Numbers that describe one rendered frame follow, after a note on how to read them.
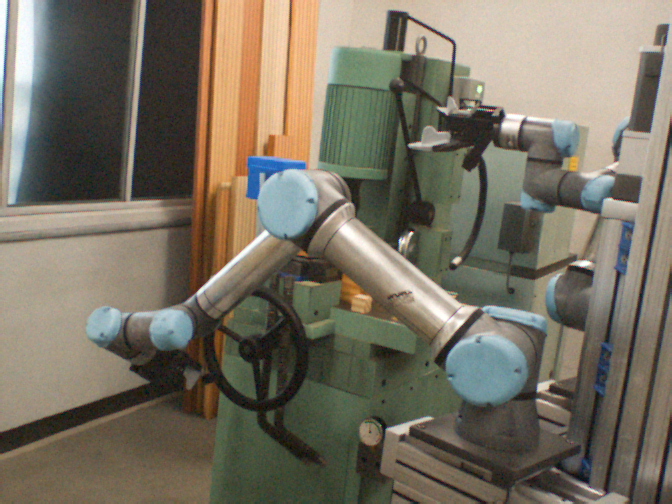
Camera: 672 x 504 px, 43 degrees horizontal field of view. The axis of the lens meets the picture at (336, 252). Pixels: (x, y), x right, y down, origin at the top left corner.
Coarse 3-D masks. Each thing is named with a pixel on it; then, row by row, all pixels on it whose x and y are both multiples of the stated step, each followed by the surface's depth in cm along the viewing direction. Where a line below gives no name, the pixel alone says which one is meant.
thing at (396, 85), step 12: (396, 84) 192; (396, 96) 195; (408, 132) 202; (408, 156) 206; (420, 192) 214; (420, 204) 216; (432, 204) 218; (408, 216) 218; (420, 216) 215; (432, 216) 218
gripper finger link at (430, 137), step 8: (424, 128) 183; (432, 128) 183; (424, 136) 184; (432, 136) 185; (440, 136) 185; (448, 136) 185; (408, 144) 188; (416, 144) 187; (424, 144) 186; (432, 144) 185
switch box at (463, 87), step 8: (456, 80) 224; (464, 80) 223; (472, 80) 223; (480, 80) 227; (456, 88) 225; (464, 88) 223; (472, 88) 223; (456, 96) 225; (464, 96) 224; (472, 96) 224; (480, 96) 229; (456, 104) 225; (472, 104) 225
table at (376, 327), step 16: (240, 304) 213; (256, 304) 210; (256, 320) 199; (336, 320) 198; (352, 320) 196; (368, 320) 194; (384, 320) 192; (320, 336) 193; (352, 336) 196; (368, 336) 194; (384, 336) 192; (400, 336) 190; (416, 336) 188; (416, 352) 189
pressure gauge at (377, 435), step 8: (376, 416) 190; (360, 424) 189; (368, 424) 189; (376, 424) 188; (384, 424) 189; (360, 432) 190; (368, 432) 189; (376, 432) 188; (384, 432) 188; (368, 440) 189; (376, 440) 188; (376, 448) 191
